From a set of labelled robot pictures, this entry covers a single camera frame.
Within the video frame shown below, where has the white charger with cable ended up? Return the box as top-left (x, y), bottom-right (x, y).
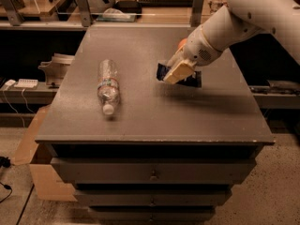
top-left (2, 80), bottom-right (25, 127)

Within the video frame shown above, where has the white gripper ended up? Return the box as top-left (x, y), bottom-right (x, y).
top-left (163, 27), bottom-right (224, 84)

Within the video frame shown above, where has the clear plastic bag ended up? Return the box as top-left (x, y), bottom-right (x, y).
top-left (97, 8), bottom-right (136, 23)

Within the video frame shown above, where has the beige plastic machine part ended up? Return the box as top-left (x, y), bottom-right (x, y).
top-left (38, 53), bottom-right (74, 87)

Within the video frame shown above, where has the black pouch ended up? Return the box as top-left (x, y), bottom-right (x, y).
top-left (113, 0), bottom-right (142, 16)

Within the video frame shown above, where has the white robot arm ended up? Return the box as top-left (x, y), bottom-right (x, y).
top-left (163, 0), bottom-right (300, 84)

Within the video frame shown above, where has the black cable on floor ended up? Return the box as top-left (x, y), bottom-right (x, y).
top-left (0, 156), bottom-right (13, 204)

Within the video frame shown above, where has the grey drawer cabinet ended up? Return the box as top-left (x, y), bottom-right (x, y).
top-left (35, 25), bottom-right (276, 225)

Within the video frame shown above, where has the clear plastic water bottle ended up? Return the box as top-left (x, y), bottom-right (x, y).
top-left (97, 59), bottom-right (120, 116)

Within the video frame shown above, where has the white power strip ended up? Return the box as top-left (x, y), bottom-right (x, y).
top-left (14, 79), bottom-right (38, 89)

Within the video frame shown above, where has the cardboard box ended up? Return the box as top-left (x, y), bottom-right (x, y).
top-left (13, 106), bottom-right (76, 202)

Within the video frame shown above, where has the grey drawer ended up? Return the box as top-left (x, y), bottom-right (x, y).
top-left (74, 190), bottom-right (232, 206)
top-left (88, 207), bottom-right (215, 221)
top-left (51, 157), bottom-right (256, 185)

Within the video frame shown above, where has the middle grey drawer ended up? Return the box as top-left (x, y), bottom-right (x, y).
top-left (74, 190), bottom-right (232, 206)

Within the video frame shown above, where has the grey metal shelf rail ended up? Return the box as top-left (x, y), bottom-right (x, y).
top-left (0, 0), bottom-right (207, 31)

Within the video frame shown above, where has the black keyboard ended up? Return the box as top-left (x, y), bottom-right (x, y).
top-left (138, 0), bottom-right (193, 8)

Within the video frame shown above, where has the blue rxbar blueberry wrapper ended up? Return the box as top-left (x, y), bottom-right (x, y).
top-left (157, 63), bottom-right (202, 87)

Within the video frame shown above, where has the bottom grey drawer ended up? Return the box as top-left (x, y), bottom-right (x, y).
top-left (88, 207), bottom-right (215, 221)

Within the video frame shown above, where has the top grey drawer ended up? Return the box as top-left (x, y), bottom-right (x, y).
top-left (51, 157), bottom-right (256, 185)

